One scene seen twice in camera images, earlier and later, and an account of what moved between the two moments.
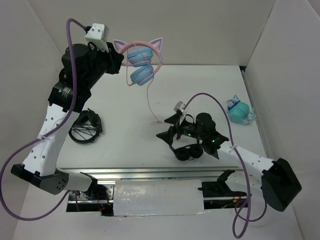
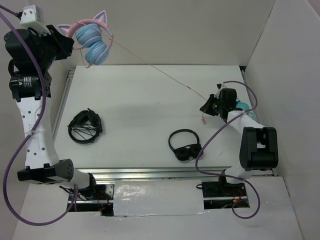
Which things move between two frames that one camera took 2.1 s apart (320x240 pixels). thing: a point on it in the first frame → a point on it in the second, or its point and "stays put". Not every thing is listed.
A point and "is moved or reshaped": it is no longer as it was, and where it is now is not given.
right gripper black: x=167 y=136 → x=207 y=107
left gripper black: x=114 y=59 → x=64 y=44
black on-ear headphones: x=188 y=152 stays put
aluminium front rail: x=161 y=175 stays put
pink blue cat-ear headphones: x=145 y=58 is moved or reshaped
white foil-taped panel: x=158 y=197 stays put
